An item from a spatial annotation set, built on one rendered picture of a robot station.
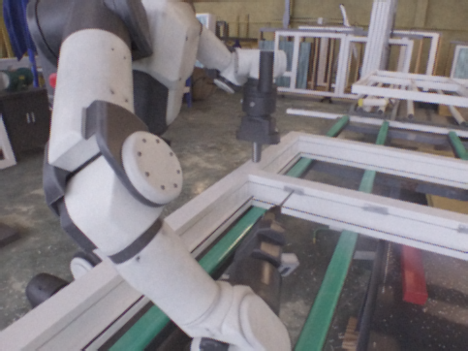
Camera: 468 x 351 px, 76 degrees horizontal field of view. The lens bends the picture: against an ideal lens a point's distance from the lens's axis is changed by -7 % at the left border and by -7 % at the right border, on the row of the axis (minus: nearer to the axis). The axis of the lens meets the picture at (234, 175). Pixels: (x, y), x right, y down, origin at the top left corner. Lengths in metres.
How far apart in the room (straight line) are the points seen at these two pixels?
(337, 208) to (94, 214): 0.56
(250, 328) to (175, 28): 0.49
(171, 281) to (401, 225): 0.54
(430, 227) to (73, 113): 0.68
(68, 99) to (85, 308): 0.27
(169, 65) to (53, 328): 0.45
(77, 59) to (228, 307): 0.32
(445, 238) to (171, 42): 0.66
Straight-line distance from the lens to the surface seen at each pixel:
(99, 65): 0.39
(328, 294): 0.58
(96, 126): 0.32
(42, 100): 4.26
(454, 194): 1.25
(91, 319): 0.50
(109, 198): 0.31
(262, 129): 0.83
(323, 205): 0.77
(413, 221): 0.76
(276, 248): 0.53
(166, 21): 0.61
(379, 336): 0.93
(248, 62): 0.80
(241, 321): 0.38
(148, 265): 0.33
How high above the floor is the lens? 1.25
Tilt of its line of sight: 23 degrees down
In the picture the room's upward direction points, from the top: 1 degrees clockwise
